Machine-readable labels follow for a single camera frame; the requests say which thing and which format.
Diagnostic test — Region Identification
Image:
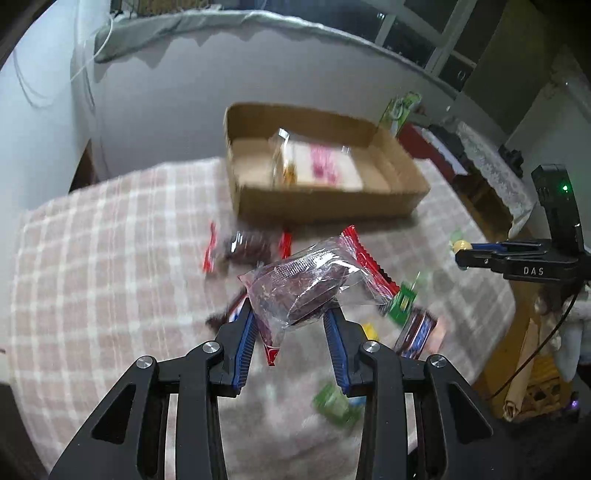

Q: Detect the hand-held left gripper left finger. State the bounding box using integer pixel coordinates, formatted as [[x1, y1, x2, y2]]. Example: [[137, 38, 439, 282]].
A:
[[48, 298, 259, 480]]

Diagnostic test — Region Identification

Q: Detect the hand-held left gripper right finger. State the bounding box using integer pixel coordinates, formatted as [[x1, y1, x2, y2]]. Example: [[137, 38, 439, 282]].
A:
[[323, 307, 506, 480]]

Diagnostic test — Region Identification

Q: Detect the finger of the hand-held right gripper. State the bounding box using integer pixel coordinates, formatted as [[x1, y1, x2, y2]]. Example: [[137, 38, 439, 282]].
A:
[[470, 240, 509, 256], [454, 248, 494, 273]]

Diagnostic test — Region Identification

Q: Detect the green snack packet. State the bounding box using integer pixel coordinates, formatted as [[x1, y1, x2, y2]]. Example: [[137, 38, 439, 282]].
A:
[[385, 272, 428, 326], [313, 383, 363, 428]]

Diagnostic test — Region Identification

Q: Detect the clear red-edged dark snack packet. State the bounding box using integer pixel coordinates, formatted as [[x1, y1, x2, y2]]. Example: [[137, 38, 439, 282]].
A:
[[238, 224, 402, 367], [203, 222, 293, 276]]

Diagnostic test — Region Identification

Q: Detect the brown cardboard box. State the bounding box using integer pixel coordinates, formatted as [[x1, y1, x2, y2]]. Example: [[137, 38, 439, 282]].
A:
[[224, 102, 431, 225]]

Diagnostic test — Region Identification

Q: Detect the small brown chocolate bar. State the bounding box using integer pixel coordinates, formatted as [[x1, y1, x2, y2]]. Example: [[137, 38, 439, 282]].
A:
[[393, 308, 444, 361]]

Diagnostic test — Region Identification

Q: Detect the white lace cloth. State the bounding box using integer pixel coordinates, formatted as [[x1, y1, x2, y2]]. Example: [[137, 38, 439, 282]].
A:
[[455, 121, 539, 222]]

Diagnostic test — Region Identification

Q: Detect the rolled brown paper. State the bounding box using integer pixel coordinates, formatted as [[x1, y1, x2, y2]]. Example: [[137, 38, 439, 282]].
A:
[[503, 318, 541, 421]]

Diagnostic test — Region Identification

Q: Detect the black bag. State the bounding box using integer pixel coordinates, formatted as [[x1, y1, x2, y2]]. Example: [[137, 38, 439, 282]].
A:
[[427, 124, 465, 158]]

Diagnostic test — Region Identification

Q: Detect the red box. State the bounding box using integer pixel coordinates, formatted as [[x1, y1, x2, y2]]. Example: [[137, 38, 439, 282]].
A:
[[397, 124, 469, 176]]

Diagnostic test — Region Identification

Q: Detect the checked beige blanket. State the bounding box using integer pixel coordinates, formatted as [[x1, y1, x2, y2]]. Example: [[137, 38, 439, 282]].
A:
[[11, 157, 518, 480]]

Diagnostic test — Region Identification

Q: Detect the green drink carton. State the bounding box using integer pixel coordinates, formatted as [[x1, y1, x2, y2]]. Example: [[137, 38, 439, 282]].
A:
[[379, 92, 423, 137]]

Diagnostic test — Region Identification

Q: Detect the pink printed snack packet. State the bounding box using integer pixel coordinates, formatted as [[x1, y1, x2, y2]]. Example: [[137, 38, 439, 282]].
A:
[[295, 141, 365, 191]]

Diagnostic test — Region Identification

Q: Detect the clear sandwich cake packet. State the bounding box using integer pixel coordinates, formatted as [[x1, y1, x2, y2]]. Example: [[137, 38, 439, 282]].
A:
[[269, 128, 303, 188]]

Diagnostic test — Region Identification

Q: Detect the grey windowsill cloth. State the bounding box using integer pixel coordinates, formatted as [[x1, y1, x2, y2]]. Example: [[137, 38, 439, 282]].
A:
[[95, 9, 458, 100]]

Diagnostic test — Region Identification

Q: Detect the black cable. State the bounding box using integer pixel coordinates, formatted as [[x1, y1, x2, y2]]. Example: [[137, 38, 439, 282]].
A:
[[489, 286, 580, 400]]

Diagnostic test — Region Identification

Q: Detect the window frame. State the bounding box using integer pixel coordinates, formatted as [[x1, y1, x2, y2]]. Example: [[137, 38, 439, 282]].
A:
[[374, 0, 509, 93]]

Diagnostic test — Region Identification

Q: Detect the white cable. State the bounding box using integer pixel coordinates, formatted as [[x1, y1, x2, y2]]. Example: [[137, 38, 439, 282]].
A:
[[11, 14, 114, 109]]

